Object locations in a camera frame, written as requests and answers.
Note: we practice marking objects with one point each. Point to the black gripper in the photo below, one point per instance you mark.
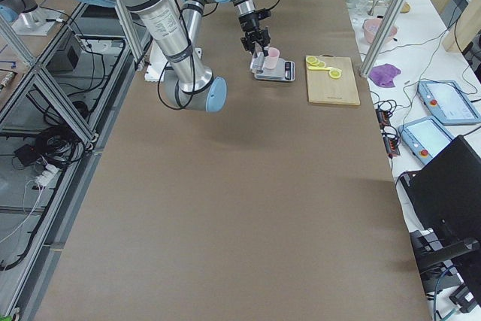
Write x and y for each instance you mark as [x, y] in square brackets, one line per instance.
[250, 22]

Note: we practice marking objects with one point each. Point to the glass sauce bottle metal spout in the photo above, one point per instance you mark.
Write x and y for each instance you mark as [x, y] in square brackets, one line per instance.
[258, 60]

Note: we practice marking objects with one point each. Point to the pink plastic cup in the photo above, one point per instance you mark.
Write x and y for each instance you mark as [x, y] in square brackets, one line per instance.
[271, 60]

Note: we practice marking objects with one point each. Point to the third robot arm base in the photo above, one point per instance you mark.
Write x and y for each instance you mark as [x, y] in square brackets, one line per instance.
[27, 18]

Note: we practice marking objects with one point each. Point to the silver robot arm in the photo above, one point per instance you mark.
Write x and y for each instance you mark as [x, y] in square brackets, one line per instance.
[174, 25]

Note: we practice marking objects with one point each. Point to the digital kitchen scale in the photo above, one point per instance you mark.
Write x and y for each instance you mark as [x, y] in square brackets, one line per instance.
[283, 72]

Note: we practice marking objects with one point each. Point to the yellow plastic knife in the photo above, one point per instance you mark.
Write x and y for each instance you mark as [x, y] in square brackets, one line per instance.
[316, 68]

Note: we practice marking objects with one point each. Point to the bamboo cutting board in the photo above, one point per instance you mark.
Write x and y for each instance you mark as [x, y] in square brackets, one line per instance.
[321, 89]

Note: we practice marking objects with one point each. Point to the lemon slice front top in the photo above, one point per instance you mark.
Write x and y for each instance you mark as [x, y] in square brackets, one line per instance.
[334, 73]

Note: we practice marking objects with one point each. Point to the pink bowl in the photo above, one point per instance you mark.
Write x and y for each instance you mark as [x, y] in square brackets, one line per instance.
[371, 27]

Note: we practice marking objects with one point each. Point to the purple cloth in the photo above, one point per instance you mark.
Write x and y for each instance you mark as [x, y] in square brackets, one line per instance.
[384, 75]

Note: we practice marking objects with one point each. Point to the black power strip with plugs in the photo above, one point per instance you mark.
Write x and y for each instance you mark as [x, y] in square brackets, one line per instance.
[389, 133]

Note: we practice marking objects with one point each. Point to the grey control box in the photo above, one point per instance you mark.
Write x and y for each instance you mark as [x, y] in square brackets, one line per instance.
[67, 55]

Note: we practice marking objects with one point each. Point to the near teach pendant tablet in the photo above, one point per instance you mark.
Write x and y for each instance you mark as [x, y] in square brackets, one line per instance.
[425, 138]

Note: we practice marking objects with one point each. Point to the teach pendant tablet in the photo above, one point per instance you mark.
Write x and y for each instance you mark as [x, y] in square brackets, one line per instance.
[425, 138]
[447, 103]

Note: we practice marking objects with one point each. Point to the far teach pendant tablet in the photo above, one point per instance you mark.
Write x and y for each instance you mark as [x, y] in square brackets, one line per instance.
[447, 103]

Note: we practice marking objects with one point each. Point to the black computer monitor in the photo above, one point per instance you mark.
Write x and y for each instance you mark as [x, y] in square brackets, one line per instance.
[445, 195]

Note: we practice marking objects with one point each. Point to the white power strip floor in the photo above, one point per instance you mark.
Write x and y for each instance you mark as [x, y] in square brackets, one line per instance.
[49, 172]

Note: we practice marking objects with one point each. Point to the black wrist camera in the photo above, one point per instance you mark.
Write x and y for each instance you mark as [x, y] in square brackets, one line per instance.
[263, 14]

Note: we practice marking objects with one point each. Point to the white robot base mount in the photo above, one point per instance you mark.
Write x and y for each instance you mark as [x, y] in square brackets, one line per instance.
[158, 66]

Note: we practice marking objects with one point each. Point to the aluminium frame post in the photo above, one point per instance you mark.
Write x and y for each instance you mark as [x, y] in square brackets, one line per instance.
[380, 38]

